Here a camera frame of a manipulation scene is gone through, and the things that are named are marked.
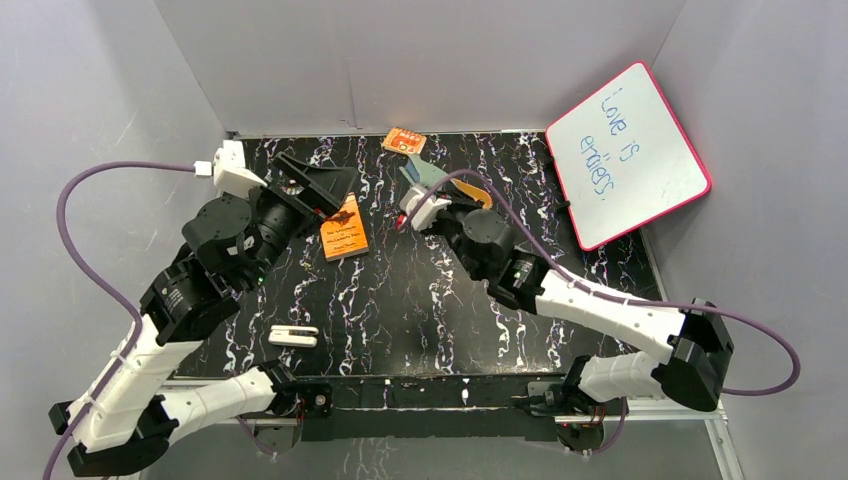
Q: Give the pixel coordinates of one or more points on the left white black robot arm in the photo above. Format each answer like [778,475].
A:
[124,422]

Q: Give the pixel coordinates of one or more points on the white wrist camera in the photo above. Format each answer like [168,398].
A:
[229,171]
[419,211]

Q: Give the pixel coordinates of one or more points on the orange paperback book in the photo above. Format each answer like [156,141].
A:
[343,235]

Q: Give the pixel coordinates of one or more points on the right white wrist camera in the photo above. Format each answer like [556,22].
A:
[419,211]

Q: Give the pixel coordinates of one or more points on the tan oval tray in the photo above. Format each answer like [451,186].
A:
[477,194]

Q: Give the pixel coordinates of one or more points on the black aluminium base frame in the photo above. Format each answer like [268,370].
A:
[523,406]

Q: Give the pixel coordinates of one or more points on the mint green card holder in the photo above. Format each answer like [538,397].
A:
[418,171]

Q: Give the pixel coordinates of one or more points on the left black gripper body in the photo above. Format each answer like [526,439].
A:
[294,187]

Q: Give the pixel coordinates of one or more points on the pink framed whiteboard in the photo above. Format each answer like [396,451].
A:
[623,158]

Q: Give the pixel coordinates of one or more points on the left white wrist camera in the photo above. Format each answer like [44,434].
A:
[229,171]

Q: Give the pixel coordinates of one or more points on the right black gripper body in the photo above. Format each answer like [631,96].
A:
[451,221]

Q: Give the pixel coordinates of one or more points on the white eraser block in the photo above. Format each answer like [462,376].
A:
[293,336]

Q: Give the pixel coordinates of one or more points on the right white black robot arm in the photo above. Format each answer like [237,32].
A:
[682,354]

